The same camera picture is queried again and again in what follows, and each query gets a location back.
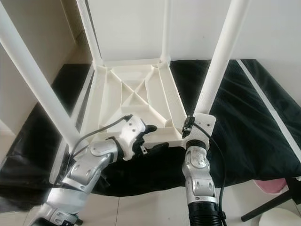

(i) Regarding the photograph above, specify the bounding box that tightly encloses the grey tape strip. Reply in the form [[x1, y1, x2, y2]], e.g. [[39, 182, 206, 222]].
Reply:
[[49, 66, 94, 185], [237, 60, 301, 163]]

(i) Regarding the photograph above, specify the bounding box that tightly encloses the white standing fan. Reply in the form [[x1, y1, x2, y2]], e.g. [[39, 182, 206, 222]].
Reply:
[[261, 207, 301, 226]]

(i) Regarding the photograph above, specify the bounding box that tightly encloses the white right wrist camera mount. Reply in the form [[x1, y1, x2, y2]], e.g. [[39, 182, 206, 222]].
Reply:
[[182, 113, 216, 149]]

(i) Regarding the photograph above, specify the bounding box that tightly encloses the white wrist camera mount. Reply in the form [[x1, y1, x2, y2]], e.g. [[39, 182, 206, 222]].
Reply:
[[119, 115, 147, 161], [182, 113, 216, 149]]

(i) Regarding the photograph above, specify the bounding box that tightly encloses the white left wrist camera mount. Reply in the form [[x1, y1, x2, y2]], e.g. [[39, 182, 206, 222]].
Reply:
[[119, 115, 147, 161]]

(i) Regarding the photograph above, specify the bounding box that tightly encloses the black metal table frame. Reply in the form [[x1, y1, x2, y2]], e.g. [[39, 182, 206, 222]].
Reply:
[[73, 176, 301, 225]]

